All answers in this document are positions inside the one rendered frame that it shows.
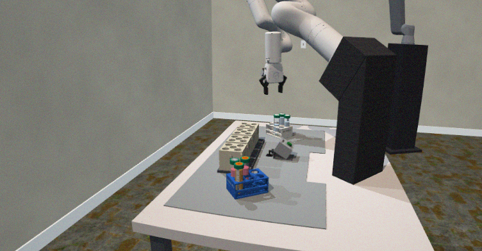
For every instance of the white tube rack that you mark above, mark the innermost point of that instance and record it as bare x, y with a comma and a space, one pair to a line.
285, 132

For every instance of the beige bucket adapter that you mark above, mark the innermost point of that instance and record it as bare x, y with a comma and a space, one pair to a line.
246, 132
242, 140
228, 151
245, 125

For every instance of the blue tube rack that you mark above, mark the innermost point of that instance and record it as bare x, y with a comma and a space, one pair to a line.
251, 186

